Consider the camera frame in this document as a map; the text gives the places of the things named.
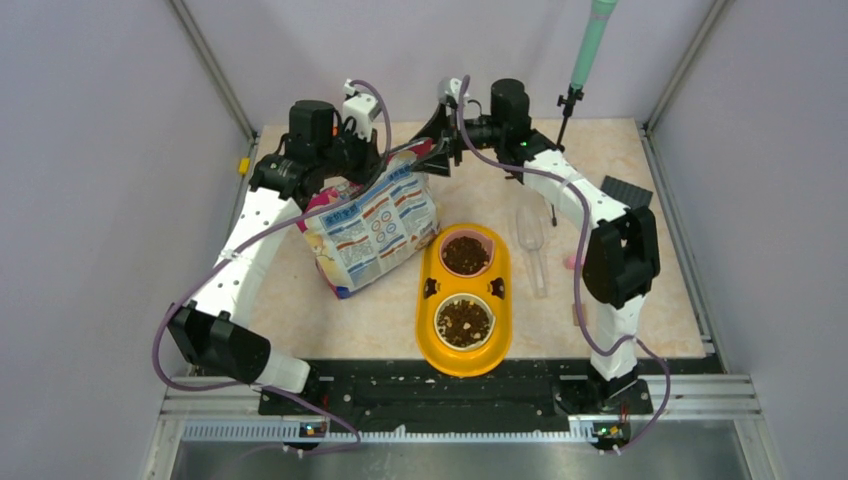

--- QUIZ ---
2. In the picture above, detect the pink pet food bag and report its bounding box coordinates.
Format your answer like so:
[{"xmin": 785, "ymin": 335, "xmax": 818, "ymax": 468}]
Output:
[{"xmin": 297, "ymin": 139, "xmax": 440, "ymax": 299}]

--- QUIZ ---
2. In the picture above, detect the clear plastic scoop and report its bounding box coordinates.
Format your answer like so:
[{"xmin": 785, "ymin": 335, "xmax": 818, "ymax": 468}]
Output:
[{"xmin": 515, "ymin": 205, "xmax": 548, "ymax": 298}]

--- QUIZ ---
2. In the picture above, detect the mint green pole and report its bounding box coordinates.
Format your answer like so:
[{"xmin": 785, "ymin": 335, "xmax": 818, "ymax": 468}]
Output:
[{"xmin": 569, "ymin": 0, "xmax": 618, "ymax": 90}]

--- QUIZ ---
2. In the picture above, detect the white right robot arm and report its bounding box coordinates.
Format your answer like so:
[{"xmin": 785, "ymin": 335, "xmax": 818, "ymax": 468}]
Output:
[{"xmin": 413, "ymin": 78, "xmax": 661, "ymax": 412}]

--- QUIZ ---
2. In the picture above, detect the pink food bowl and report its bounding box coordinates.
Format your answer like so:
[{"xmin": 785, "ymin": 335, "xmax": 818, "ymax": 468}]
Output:
[{"xmin": 438, "ymin": 228, "xmax": 496, "ymax": 278}]

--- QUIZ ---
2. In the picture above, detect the brown pet food kibble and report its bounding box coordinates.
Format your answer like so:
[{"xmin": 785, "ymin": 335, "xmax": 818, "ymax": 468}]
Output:
[{"xmin": 436, "ymin": 236, "xmax": 491, "ymax": 349}]

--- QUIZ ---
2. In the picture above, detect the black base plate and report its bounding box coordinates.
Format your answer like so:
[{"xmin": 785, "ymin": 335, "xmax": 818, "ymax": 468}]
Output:
[{"xmin": 299, "ymin": 359, "xmax": 676, "ymax": 434}]

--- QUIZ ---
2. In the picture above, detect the black tripod stand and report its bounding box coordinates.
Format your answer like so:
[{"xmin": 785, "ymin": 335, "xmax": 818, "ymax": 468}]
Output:
[{"xmin": 556, "ymin": 85, "xmax": 584, "ymax": 152}]

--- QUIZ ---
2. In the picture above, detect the aluminium frame rail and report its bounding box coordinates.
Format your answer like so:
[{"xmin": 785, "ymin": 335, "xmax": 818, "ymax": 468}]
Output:
[{"xmin": 143, "ymin": 360, "xmax": 787, "ymax": 479}]

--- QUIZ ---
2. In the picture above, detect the cream food bowl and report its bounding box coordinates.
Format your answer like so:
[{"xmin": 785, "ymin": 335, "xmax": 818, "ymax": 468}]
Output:
[{"xmin": 433, "ymin": 293, "xmax": 496, "ymax": 352}]

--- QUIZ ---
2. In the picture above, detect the yellow double pet feeder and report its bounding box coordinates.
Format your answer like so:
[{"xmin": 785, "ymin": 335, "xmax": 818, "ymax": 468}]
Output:
[{"xmin": 415, "ymin": 223, "xmax": 512, "ymax": 378}]

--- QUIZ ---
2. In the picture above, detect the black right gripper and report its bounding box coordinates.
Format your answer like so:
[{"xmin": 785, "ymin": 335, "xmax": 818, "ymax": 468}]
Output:
[{"xmin": 410, "ymin": 102, "xmax": 505, "ymax": 178}]

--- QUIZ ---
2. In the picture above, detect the dark grey building baseplate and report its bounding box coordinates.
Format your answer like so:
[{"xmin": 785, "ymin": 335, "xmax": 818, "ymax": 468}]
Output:
[{"xmin": 601, "ymin": 176, "xmax": 654, "ymax": 209}]

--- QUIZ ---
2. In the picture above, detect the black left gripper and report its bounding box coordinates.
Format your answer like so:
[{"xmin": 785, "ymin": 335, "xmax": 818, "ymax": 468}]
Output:
[{"xmin": 316, "ymin": 120, "xmax": 385, "ymax": 186}]

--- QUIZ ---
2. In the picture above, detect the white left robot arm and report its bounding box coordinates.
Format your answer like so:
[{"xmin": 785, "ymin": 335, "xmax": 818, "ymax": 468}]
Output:
[{"xmin": 156, "ymin": 80, "xmax": 389, "ymax": 414}]

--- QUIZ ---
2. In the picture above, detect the small yellow wall block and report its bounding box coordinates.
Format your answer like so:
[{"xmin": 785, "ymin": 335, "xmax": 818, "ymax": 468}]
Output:
[{"xmin": 238, "ymin": 157, "xmax": 251, "ymax": 176}]

